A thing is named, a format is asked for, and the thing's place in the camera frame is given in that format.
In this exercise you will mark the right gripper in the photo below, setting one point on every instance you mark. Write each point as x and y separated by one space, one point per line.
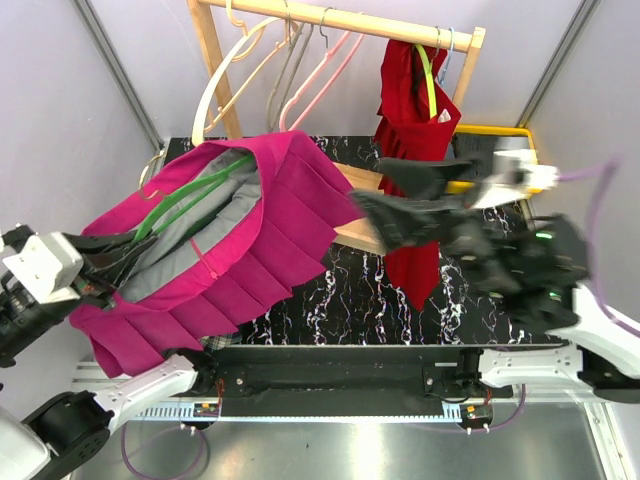
407 218

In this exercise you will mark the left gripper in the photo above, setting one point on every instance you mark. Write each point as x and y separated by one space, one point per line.
105 268

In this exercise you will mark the magenta skirt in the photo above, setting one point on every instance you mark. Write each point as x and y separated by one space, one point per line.
279 245

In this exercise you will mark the green hanger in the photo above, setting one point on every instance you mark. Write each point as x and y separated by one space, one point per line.
176 204

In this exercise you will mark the grey garment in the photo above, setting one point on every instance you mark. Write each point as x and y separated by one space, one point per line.
180 246

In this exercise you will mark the grey hanger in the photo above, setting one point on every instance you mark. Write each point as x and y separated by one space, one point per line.
289 68

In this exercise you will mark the navy plaid skirt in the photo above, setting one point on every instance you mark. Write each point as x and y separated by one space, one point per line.
219 342

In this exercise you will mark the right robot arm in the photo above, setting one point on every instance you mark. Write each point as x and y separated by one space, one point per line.
543 277

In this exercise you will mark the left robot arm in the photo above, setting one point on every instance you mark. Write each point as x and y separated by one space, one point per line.
70 428

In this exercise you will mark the red skirt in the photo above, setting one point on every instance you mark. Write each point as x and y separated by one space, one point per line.
407 133

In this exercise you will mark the yellow-green hanger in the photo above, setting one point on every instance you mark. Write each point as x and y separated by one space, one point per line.
422 82

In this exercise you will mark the yellow plastic bin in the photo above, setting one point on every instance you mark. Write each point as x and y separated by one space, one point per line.
479 166

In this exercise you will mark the dark striped folded cloth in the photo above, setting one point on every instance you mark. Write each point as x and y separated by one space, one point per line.
487 144

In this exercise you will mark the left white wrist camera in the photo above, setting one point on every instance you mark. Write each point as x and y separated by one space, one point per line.
47 266

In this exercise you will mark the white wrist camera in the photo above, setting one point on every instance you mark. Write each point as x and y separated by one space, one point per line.
47 266
515 176

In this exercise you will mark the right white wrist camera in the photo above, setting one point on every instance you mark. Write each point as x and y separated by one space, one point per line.
515 176

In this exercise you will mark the light blue wire hanger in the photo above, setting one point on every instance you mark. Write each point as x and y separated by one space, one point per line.
442 72

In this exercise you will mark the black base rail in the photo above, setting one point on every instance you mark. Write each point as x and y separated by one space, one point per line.
335 383

